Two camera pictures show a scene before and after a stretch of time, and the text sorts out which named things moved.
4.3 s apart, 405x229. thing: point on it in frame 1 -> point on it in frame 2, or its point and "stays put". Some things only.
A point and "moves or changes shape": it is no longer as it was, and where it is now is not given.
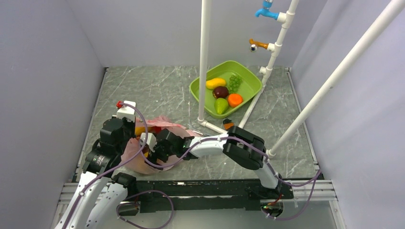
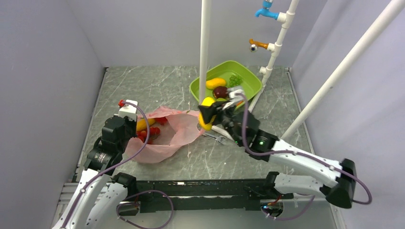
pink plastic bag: x=133 y=154 moves or changes shape
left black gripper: x=132 y=125 stays put
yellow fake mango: x=212 y=83 stays put
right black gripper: x=155 y=155 -> x=208 y=112
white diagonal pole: x=344 y=70 stays put
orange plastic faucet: x=254 y=45 stays put
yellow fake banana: x=139 y=130 -> x=207 y=101
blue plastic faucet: x=265 y=11 stays put
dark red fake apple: x=220 y=91 stays put
